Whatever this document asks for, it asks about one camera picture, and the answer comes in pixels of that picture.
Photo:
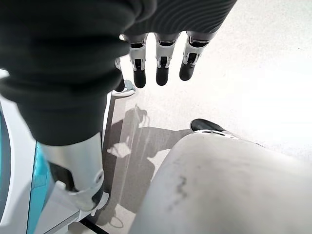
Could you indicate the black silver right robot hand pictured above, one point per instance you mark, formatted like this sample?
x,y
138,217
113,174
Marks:
x,y
61,61

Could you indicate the white blue medical cart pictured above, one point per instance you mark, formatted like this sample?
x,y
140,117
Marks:
x,y
14,170

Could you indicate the silver right robot leg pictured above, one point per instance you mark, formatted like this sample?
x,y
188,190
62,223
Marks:
x,y
219,182

